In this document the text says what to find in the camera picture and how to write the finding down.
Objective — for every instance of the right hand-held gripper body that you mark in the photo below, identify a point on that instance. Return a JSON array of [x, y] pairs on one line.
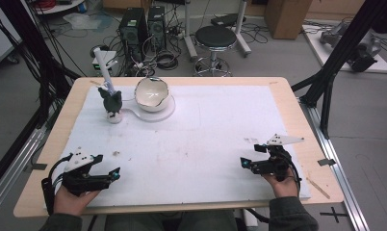
[[276, 163]]

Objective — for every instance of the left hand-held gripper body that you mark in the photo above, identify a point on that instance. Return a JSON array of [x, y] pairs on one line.
[[81, 178]]

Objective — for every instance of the dark green toy white base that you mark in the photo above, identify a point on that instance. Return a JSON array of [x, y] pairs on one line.
[[111, 102]]

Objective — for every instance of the white stand with pole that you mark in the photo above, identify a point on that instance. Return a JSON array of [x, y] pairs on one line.
[[101, 65]]

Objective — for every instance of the person's right hand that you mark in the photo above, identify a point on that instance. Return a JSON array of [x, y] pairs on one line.
[[283, 188]]

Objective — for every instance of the person's left hand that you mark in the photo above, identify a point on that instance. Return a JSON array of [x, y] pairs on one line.
[[69, 202]]

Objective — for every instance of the black tape piece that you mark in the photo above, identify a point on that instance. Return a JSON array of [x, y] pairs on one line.
[[39, 166], [326, 162]]

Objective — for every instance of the long thin wooden stick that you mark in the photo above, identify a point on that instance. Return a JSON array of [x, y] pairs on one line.
[[319, 188]]

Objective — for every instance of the white foam mat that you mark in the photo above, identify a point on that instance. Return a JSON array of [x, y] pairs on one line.
[[188, 138]]

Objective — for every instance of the person's legs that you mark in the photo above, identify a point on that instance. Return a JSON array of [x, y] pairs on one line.
[[169, 222]]

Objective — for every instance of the short thin wooden stick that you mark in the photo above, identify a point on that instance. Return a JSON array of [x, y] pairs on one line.
[[95, 83]]

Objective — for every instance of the black tape cross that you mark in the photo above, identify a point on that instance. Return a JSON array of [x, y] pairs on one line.
[[334, 214]]

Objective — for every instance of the white eggshell-shaped bowl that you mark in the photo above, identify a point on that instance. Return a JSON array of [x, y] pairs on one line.
[[151, 93]]

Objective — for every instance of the white power supply unit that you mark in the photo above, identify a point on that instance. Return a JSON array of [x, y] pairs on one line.
[[100, 67]]

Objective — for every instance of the white metal table leg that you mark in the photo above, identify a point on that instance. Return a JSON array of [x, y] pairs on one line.
[[189, 35], [241, 32]]

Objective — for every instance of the black round stool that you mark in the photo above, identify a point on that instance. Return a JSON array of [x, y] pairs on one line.
[[215, 37]]

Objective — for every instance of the black flat case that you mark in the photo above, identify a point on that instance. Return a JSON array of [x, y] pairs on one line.
[[227, 20]]

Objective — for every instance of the brown cardboard box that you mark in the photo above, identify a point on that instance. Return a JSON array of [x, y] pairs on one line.
[[286, 17]]

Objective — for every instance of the large black computer tower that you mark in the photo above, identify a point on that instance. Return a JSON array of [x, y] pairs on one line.
[[133, 30]]

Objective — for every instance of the clear plastic sheet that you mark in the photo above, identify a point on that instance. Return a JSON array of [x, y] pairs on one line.
[[82, 21]]

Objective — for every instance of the grey and black robot device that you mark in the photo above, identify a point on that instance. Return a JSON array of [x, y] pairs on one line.
[[363, 51]]

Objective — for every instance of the white platform board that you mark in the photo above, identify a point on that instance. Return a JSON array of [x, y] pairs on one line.
[[382, 65]]

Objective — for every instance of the small black computer tower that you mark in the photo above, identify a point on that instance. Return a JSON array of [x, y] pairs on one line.
[[157, 27]]

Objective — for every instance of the round white table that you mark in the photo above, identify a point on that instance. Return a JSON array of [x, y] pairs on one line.
[[58, 7]]

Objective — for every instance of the aluminium rail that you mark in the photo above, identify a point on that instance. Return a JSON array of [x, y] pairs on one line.
[[12, 166], [340, 179]]

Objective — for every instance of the black metal frame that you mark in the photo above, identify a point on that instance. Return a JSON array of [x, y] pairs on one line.
[[24, 38], [342, 48]]

